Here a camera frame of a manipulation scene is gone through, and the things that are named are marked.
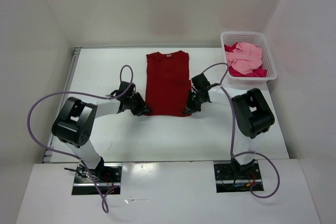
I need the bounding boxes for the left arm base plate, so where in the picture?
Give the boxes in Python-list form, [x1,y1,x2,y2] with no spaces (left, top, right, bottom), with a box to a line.
[64,164,122,196]

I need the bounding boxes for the white plastic basket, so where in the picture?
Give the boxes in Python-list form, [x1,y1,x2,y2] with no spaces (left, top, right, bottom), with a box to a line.
[220,31,277,81]

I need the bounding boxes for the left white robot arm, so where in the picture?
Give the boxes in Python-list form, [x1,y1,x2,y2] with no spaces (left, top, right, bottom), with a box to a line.
[51,81,152,182]

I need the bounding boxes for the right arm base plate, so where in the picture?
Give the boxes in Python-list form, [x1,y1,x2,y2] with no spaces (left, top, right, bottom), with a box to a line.
[214,161,264,193]

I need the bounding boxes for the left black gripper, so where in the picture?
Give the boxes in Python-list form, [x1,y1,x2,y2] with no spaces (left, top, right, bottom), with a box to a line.
[126,92,152,116]

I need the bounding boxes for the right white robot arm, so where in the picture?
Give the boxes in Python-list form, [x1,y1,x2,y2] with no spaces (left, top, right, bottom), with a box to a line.
[183,73,275,178]

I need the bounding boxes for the dark red t-shirt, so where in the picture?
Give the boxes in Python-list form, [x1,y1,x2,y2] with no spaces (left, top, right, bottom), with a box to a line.
[145,50,191,117]

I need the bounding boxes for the pink t-shirt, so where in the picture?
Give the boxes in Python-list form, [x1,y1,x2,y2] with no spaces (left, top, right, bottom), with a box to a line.
[226,41,264,76]

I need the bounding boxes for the magenta t-shirt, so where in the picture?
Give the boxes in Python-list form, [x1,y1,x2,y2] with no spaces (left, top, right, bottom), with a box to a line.
[223,44,268,78]

